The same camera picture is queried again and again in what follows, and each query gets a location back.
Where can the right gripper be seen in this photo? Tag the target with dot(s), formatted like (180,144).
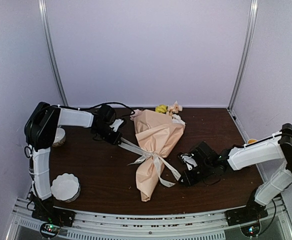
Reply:
(190,181)

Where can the white ribbon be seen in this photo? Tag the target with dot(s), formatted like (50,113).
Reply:
(156,158)

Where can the yellow fake flower stem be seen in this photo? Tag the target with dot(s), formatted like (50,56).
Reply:
(161,108)

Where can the small white bowl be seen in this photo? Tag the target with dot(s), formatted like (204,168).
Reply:
(60,137)

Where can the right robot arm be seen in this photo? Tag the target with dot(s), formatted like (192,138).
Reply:
(203,162)

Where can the left aluminium frame post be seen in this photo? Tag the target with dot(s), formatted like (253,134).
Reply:
(42,4)

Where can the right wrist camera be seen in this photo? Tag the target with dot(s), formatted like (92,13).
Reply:
(188,161)

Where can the front aluminium rail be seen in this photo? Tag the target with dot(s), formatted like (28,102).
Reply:
(211,225)

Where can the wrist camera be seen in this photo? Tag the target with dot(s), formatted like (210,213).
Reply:
(188,161)
(118,123)

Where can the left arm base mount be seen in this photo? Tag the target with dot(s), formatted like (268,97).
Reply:
(45,211)

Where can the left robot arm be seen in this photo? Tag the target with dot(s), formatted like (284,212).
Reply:
(41,128)

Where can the aluminium corner frame post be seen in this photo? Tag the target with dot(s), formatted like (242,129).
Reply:
(250,30)

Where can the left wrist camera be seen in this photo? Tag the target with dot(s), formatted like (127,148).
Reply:
(118,123)

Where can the white patterned mug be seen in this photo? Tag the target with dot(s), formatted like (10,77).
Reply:
(251,141)

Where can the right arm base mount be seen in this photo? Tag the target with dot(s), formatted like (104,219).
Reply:
(248,217)

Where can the white scalloped dish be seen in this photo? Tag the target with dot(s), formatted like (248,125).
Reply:
(66,187)

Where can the peach fake flower stem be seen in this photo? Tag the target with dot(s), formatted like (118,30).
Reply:
(174,109)

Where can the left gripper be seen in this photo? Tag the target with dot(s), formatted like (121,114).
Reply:
(113,140)

